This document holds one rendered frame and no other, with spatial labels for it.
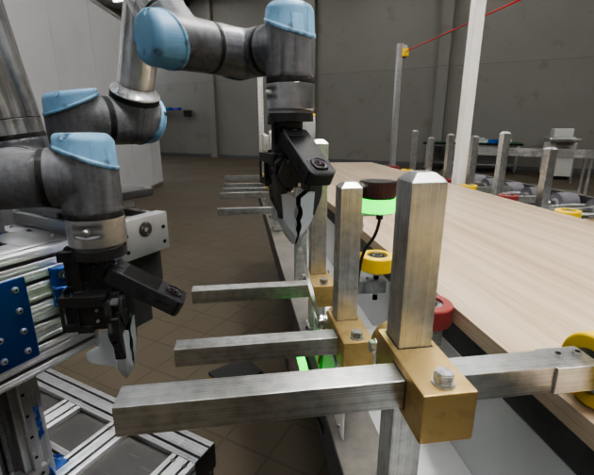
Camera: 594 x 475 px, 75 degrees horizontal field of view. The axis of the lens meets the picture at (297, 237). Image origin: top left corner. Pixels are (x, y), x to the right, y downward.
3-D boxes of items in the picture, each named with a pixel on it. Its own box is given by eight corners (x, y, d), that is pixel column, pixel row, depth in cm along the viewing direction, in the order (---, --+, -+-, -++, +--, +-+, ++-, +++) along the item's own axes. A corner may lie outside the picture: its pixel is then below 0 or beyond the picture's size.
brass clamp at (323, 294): (310, 308, 84) (310, 286, 83) (301, 284, 97) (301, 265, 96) (338, 306, 85) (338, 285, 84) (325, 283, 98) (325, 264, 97)
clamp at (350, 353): (342, 372, 60) (343, 343, 59) (323, 329, 73) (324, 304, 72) (377, 369, 61) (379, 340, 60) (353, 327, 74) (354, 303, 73)
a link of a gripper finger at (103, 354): (95, 378, 60) (86, 324, 58) (135, 374, 61) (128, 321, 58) (88, 391, 57) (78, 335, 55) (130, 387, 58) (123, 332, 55)
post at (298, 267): (294, 292, 119) (293, 140, 106) (291, 286, 123) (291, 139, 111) (308, 291, 119) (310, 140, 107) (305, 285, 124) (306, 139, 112)
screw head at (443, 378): (437, 391, 33) (438, 379, 33) (426, 376, 35) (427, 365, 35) (460, 389, 33) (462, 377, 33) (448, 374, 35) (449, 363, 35)
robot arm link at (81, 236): (130, 209, 58) (113, 222, 50) (134, 238, 59) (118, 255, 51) (76, 210, 57) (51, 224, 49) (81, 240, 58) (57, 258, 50)
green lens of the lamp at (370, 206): (364, 215, 60) (365, 201, 60) (353, 207, 66) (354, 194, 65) (401, 213, 61) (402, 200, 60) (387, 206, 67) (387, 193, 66)
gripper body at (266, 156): (296, 183, 71) (296, 114, 68) (321, 189, 64) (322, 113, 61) (257, 187, 68) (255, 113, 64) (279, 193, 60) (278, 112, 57)
